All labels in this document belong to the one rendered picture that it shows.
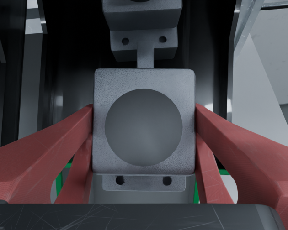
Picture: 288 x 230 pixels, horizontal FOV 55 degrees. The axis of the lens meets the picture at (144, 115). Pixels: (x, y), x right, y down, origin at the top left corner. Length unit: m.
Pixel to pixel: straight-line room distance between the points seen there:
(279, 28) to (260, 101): 0.43
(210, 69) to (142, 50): 0.07
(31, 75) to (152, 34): 0.17
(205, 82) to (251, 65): 0.51
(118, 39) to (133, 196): 0.24
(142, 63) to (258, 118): 0.50
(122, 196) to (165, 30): 0.25
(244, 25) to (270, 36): 0.79
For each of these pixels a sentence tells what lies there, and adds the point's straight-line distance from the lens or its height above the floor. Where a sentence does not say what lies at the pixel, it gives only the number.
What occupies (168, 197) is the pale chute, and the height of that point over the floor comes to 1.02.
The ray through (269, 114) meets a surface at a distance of 0.66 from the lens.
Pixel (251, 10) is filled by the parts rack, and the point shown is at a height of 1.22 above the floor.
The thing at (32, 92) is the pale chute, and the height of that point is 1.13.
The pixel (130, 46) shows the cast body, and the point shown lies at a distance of 0.18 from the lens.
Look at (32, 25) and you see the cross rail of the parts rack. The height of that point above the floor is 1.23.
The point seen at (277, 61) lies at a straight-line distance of 1.21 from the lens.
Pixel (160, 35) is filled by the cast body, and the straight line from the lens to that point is 0.19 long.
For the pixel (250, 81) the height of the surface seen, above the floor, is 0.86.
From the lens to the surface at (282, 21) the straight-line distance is 1.03.
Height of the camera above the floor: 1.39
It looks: 62 degrees down
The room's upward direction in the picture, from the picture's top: straight up
